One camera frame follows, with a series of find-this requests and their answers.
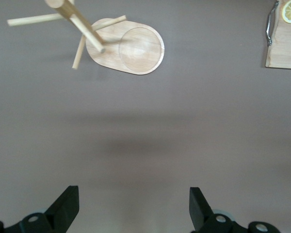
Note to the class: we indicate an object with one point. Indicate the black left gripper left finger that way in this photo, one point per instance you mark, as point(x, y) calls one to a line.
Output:
point(60, 211)

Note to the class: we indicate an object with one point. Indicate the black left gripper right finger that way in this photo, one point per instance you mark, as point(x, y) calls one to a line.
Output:
point(201, 211)

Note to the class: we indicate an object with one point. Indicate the wooden mug rack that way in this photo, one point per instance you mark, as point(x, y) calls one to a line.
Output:
point(140, 48)

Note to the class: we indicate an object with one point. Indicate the brown table cloth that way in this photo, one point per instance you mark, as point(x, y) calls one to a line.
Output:
point(145, 121)

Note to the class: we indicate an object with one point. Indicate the wooden cutting board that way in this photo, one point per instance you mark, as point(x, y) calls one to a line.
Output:
point(286, 46)

